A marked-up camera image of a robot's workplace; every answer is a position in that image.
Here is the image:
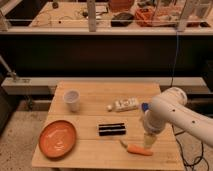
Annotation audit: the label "orange carrot-shaped pepper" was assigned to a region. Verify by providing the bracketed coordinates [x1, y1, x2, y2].
[120, 140, 153, 156]

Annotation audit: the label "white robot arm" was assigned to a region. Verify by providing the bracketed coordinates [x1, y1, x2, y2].
[143, 87, 213, 148]

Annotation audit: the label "blue cloth object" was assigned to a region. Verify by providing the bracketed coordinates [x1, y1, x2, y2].
[141, 103, 149, 112]

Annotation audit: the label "black rectangular block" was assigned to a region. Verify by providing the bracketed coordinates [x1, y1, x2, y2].
[98, 123, 126, 136]

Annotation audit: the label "white plastic bottle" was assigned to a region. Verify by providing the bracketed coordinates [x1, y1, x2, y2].
[107, 98, 139, 112]

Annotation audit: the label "white plastic cup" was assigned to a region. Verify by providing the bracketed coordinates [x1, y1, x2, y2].
[63, 90, 80, 112]

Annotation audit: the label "orange round plate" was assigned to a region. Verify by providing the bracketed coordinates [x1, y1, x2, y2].
[39, 120, 77, 158]

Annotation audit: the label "orange crate on shelf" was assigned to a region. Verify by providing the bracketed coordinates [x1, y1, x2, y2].
[135, 8, 178, 27]

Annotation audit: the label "black object on shelf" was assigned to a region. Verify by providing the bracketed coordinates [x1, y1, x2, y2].
[111, 12, 134, 27]

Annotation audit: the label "metal clamp stand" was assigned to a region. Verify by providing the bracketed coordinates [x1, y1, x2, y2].
[0, 54, 31, 84]

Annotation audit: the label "black floor cables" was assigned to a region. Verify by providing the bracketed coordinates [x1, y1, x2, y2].
[172, 128, 209, 171]

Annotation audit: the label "blue hanging cable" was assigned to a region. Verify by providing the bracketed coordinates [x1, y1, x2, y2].
[170, 19, 181, 88]

